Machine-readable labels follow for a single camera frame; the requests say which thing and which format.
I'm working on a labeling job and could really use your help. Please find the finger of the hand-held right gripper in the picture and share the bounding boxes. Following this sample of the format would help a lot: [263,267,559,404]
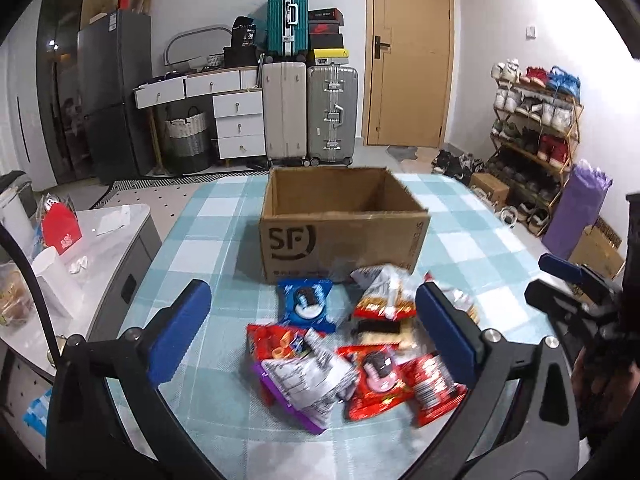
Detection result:
[539,254,618,293]
[525,280,608,333]

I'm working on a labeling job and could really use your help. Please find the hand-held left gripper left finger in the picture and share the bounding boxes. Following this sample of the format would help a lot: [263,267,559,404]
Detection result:
[45,279,226,480]

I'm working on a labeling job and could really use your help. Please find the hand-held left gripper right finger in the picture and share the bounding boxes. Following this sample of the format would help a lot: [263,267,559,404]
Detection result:
[416,282,588,480]

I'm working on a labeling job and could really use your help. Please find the clear biscuit packet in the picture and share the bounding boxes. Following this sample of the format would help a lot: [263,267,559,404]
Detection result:
[425,272,480,326]

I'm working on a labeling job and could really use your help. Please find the black and beige snack packet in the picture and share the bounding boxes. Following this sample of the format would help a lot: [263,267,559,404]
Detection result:
[350,319,416,348]

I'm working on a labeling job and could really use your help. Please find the white and red stick snack packet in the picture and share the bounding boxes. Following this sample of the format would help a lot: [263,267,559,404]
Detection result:
[350,264,418,322]

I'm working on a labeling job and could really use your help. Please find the red cookie packet pink picture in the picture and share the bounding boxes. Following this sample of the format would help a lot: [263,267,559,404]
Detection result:
[336,344,416,422]

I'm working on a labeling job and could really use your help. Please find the orange and red snack packet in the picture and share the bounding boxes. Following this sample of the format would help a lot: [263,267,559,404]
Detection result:
[246,323,313,363]

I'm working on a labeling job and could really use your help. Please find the blue cookie packet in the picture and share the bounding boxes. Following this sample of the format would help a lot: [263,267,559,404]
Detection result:
[276,278,337,336]

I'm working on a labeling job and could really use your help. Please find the purple snack packet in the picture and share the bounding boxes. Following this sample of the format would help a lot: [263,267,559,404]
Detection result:
[251,330,357,435]

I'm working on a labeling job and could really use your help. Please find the person's right forearm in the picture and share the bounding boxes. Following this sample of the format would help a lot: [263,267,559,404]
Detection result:
[582,407,640,453]

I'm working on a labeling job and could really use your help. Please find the person's right hand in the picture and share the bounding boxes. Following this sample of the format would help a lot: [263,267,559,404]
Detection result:
[572,347,640,413]

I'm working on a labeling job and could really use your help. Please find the printed flat cardboard box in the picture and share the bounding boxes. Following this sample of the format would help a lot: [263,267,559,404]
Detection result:
[569,217,627,282]

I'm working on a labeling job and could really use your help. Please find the purple bag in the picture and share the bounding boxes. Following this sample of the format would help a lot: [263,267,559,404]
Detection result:
[542,160,614,262]

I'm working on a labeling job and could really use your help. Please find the grey side cabinet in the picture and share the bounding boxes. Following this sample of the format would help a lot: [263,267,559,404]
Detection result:
[0,203,164,378]

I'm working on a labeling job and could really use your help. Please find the blue checked tablecloth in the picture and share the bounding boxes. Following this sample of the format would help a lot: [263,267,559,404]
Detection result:
[102,167,583,480]

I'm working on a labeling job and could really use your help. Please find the small brown cardboard box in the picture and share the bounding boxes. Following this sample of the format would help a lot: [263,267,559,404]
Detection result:
[469,172,511,209]

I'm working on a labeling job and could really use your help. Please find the wooden shoe rack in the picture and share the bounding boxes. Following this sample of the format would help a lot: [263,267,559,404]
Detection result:
[487,77,585,238]

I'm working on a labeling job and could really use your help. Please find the white tissue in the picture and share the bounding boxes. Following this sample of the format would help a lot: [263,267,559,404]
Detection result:
[94,205,132,237]

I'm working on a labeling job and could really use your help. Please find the dotted floor mat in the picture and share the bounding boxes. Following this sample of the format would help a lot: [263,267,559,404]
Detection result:
[90,174,271,228]

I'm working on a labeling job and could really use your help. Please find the black shoes pile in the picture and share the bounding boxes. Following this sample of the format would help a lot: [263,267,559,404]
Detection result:
[431,149,487,183]

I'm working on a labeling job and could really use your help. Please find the rows of shoes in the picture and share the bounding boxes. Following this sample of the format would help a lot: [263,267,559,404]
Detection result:
[490,59,582,228]

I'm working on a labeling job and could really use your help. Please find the blue patterned packet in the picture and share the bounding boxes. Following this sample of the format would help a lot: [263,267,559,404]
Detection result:
[21,386,54,434]

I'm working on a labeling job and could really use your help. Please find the clear bag of bread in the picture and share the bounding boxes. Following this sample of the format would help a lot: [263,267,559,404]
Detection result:
[0,261,37,329]

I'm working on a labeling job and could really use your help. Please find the striped laundry basket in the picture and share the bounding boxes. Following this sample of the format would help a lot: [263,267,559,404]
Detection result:
[164,106,210,174]

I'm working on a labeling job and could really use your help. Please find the white drawer dresser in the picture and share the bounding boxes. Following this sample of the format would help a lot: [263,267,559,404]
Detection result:
[133,67,267,161]

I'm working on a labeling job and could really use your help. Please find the grey refrigerator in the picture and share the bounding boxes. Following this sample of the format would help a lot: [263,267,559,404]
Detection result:
[76,9,153,186]

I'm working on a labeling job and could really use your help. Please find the white suitcase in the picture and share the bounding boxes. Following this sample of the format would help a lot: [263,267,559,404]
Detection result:
[262,61,307,165]

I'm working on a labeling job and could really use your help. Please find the silver suitcase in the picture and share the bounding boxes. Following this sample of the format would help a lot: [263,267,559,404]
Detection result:
[306,63,359,167]

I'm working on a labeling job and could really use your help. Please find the wooden door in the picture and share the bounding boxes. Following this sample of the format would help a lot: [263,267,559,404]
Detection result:
[365,0,455,149]

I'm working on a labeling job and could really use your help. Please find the dark glass door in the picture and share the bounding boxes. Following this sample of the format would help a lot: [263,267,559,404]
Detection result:
[36,0,92,186]

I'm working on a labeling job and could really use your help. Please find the white framed oval mirror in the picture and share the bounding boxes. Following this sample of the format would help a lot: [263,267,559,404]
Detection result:
[164,25,234,67]

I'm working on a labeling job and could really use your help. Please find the yellow and black box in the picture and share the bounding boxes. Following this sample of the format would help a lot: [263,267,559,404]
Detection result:
[307,48,350,66]

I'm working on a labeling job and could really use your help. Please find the black printed bag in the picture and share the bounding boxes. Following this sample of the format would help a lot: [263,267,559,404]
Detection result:
[223,16,259,68]

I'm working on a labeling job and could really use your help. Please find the teal suitcase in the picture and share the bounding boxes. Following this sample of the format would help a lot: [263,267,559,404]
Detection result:
[266,0,309,57]

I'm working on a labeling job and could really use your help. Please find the black cable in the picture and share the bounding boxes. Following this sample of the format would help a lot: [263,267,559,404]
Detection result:
[0,222,65,378]

